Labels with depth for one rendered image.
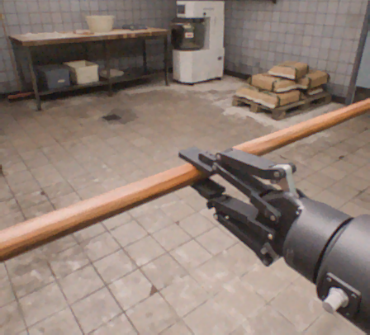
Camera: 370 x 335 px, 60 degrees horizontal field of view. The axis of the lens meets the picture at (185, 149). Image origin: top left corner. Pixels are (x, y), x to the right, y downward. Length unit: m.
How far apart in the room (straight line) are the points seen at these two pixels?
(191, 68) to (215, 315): 4.34
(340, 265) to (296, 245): 0.04
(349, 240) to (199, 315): 1.48
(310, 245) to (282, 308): 1.52
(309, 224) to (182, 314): 1.46
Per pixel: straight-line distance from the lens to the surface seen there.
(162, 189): 0.40
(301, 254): 0.33
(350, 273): 0.30
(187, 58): 5.46
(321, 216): 0.33
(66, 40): 4.68
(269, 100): 4.11
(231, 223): 0.43
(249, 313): 1.77
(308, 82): 4.55
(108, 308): 1.81
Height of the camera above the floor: 1.40
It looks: 26 degrees down
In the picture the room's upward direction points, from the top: straight up
